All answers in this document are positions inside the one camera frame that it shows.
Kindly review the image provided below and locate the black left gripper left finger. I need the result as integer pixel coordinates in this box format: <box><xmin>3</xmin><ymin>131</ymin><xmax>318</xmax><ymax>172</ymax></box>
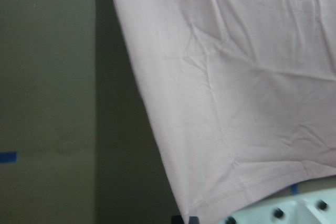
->
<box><xmin>171</xmin><ymin>215</ymin><xmax>183</xmax><ymax>224</ymax></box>

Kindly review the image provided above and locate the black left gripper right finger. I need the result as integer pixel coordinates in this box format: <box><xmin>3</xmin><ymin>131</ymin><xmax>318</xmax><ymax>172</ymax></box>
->
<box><xmin>188</xmin><ymin>216</ymin><xmax>200</xmax><ymax>224</ymax></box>

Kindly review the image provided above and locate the pink Snoopy t-shirt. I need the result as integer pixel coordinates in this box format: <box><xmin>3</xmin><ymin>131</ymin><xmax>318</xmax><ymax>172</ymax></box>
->
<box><xmin>114</xmin><ymin>0</ymin><xmax>335</xmax><ymax>223</ymax></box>

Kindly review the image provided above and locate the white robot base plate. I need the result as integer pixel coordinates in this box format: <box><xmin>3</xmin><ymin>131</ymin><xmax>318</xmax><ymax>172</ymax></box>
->
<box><xmin>219</xmin><ymin>188</ymin><xmax>335</xmax><ymax>224</ymax></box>

